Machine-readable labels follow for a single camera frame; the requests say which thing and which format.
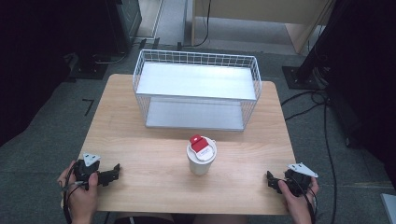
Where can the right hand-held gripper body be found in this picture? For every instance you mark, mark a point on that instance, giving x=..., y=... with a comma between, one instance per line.
x=297, y=182

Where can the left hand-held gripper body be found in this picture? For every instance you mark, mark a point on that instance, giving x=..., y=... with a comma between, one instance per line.
x=84, y=169

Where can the person's right hand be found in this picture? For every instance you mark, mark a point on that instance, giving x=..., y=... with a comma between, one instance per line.
x=297, y=207

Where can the person's left hand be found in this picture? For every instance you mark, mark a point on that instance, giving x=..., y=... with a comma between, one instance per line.
x=81, y=199

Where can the white cup with red lid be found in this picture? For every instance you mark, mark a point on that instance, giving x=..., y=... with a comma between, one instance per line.
x=201, y=157

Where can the white flat box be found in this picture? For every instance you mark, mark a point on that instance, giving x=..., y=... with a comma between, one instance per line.
x=389, y=208

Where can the black metal stand base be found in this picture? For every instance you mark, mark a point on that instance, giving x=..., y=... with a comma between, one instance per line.
x=90, y=69

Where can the black curtain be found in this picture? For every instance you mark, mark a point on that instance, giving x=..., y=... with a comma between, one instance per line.
x=28, y=62

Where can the dark equipment cabinet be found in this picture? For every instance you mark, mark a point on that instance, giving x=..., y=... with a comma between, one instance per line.
x=127, y=25

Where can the beige wooden cabinet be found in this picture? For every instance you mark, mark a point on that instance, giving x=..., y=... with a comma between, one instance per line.
x=264, y=11

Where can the black stand with base plate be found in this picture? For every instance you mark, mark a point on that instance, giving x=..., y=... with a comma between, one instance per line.
x=306, y=67

